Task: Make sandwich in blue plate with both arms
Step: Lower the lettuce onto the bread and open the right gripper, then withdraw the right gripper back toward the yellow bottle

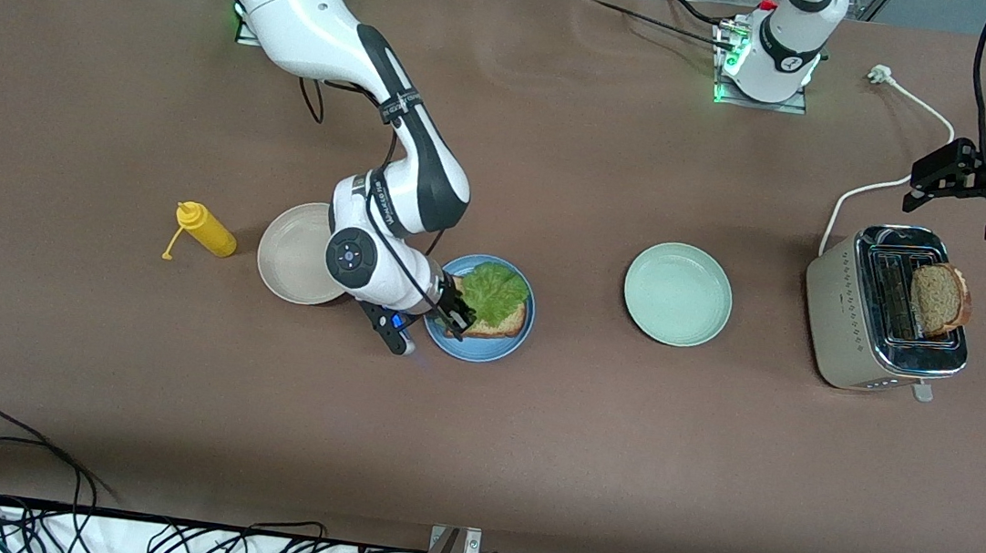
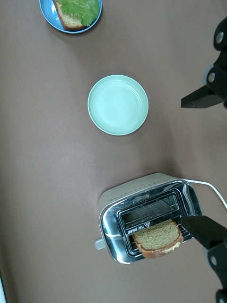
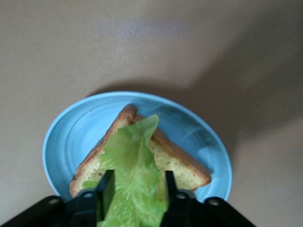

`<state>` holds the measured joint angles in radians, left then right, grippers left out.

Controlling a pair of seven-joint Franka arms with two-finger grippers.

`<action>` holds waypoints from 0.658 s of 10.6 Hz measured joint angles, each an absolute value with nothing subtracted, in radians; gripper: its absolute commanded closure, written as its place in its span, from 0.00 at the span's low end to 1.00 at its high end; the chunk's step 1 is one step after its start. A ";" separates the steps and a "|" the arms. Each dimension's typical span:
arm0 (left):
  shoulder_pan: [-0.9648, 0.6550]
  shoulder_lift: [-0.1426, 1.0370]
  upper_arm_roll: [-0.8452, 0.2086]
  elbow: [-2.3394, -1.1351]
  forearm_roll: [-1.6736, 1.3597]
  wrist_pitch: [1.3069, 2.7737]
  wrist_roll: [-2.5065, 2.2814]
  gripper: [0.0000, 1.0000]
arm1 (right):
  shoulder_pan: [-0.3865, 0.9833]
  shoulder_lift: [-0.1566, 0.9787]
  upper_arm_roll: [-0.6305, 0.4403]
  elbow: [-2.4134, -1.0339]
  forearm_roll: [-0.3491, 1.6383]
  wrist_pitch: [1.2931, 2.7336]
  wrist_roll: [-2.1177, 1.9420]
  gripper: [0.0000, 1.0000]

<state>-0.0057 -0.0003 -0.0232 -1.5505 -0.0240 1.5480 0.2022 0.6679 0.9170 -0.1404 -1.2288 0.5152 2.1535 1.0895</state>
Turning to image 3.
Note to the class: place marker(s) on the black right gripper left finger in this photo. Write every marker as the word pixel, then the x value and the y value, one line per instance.
pixel 78 210

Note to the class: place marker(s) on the brown toast bread slice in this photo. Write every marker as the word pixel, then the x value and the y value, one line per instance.
pixel 175 165

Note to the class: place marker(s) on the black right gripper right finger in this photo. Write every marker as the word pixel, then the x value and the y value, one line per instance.
pixel 189 210

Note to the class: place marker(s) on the green lettuce leaf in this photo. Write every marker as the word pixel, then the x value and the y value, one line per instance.
pixel 132 165

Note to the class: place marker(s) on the blue plate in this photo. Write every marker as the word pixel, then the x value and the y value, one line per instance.
pixel 71 142

